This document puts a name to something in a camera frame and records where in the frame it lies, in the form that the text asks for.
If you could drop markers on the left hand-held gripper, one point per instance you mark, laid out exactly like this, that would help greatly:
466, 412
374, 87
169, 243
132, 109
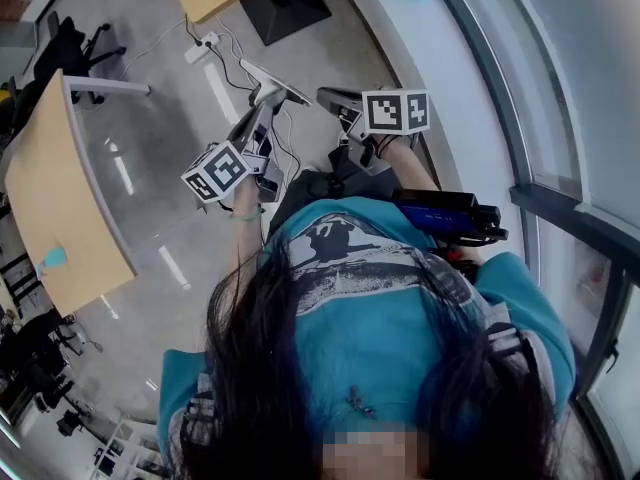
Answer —
220, 170

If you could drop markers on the black device with blue screen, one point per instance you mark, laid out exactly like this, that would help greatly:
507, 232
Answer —
440, 213

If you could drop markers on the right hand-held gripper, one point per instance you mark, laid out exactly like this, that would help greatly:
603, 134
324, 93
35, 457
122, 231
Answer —
390, 113

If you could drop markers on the white power strip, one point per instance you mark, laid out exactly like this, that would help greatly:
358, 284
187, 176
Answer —
202, 47

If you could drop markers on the black office chair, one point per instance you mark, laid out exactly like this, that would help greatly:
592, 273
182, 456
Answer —
65, 48

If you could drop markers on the person's right forearm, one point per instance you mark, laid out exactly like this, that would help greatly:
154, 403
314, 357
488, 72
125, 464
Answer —
415, 168

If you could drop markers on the dark window frame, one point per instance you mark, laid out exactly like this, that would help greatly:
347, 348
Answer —
550, 215

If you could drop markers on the black wrist band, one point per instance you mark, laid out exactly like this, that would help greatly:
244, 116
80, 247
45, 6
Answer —
386, 145

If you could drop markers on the dark cross pendant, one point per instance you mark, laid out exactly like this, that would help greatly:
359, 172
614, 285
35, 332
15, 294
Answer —
361, 402

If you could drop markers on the blue printed t-shirt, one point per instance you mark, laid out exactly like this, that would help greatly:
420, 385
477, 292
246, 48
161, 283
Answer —
365, 328

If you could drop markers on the white open shelf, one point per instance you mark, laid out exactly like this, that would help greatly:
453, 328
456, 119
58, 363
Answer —
135, 450

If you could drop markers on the person's left forearm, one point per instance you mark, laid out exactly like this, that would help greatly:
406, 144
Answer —
247, 238

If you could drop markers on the person's black trousers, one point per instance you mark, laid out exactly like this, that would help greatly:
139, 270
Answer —
320, 188

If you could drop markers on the small teal object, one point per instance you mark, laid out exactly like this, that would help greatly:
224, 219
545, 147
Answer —
55, 258

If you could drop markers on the wooden desk with grey legs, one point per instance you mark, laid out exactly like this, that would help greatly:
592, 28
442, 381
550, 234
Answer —
50, 178

